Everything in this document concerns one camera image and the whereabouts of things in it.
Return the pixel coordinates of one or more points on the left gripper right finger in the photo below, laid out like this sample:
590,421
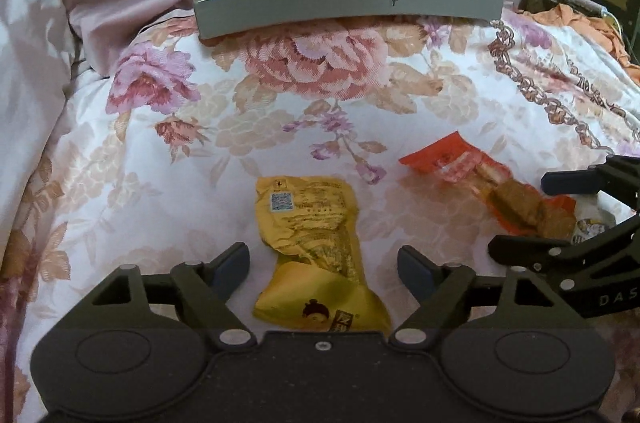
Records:
443,296

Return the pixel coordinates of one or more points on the orange cloth on bed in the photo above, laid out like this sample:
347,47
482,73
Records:
593,28

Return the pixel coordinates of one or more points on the white green jelly packet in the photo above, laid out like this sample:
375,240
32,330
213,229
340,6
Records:
592,219

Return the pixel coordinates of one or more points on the pale pink quilt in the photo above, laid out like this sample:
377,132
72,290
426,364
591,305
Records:
38,50

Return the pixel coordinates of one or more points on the yellow dried snack pouch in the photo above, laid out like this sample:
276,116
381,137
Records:
318,283

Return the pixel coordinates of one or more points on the floral bed cover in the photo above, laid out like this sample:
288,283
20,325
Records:
157,163

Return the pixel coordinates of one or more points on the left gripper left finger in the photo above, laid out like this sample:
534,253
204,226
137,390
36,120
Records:
203,290

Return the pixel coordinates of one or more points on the orange red biscuit packet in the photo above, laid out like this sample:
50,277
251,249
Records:
519,208

